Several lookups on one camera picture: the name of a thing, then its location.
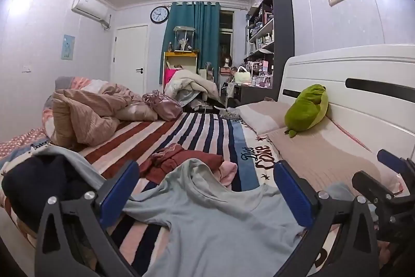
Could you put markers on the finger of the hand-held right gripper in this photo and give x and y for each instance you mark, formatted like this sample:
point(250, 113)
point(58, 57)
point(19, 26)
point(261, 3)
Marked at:
point(373, 187)
point(387, 157)

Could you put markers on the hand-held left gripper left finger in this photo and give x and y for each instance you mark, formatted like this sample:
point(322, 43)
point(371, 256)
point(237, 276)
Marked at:
point(118, 189)

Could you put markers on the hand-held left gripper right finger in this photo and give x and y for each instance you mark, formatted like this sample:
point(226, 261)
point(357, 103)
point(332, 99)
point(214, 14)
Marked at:
point(291, 196)

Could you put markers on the light blue shirt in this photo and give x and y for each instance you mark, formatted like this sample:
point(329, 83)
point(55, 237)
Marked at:
point(210, 225)

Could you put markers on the pink garment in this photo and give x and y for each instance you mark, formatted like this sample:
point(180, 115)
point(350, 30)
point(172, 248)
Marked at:
point(228, 173)

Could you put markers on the maroon garment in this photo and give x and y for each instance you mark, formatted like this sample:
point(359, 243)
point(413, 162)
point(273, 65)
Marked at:
point(194, 160)

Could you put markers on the beige duvet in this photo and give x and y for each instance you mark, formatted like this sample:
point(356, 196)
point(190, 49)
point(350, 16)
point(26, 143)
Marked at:
point(84, 114)

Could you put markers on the dark navy garment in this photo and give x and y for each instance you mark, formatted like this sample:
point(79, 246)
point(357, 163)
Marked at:
point(32, 186)

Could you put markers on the small beige pillow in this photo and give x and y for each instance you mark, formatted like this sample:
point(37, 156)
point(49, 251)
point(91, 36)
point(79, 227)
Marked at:
point(262, 114)

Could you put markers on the green plush toy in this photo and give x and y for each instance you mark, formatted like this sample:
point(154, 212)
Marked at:
point(308, 108)

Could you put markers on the pink satin bag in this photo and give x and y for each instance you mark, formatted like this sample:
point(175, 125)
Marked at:
point(162, 105)

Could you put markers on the striped blanket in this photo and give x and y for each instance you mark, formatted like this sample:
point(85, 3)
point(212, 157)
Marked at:
point(194, 131)

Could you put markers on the white headboard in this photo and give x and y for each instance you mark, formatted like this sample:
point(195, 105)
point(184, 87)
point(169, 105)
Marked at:
point(356, 66)

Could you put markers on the dark desk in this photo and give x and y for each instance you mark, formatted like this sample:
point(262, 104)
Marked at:
point(256, 95)

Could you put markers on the pink patterned sheet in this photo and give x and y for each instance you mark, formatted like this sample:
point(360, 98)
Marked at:
point(19, 140)

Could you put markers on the magenta bag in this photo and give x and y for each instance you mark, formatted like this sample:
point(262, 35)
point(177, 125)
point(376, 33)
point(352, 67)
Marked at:
point(170, 77)

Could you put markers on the white handbag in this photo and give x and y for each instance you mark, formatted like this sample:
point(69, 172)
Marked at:
point(242, 76)

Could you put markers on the cream bedding pile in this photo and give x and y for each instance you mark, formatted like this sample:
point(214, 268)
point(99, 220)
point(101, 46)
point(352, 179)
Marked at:
point(191, 82)

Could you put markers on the white door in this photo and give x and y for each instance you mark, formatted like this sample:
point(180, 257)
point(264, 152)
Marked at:
point(129, 56)

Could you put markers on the yellow shelf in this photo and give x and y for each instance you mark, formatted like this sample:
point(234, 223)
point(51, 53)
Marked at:
point(191, 59)

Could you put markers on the wig on mannequin head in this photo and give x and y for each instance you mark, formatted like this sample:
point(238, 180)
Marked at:
point(226, 60)

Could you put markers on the dark bookshelf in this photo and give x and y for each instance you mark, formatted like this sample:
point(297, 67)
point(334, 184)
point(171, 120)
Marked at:
point(283, 37)

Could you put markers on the glass display case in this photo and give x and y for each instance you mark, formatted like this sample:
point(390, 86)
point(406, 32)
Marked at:
point(184, 38)

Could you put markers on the teal curtain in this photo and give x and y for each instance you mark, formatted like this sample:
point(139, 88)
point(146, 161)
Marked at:
point(207, 37)

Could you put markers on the white air conditioner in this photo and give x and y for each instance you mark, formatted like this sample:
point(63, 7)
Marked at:
point(89, 7)

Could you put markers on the window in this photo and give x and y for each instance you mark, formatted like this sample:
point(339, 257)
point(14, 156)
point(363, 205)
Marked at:
point(226, 24)

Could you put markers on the light blue wall poster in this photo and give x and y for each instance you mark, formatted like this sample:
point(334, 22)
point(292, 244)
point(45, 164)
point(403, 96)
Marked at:
point(68, 47)

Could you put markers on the round wall clock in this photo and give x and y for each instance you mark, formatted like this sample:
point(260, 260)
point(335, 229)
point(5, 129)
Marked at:
point(159, 14)

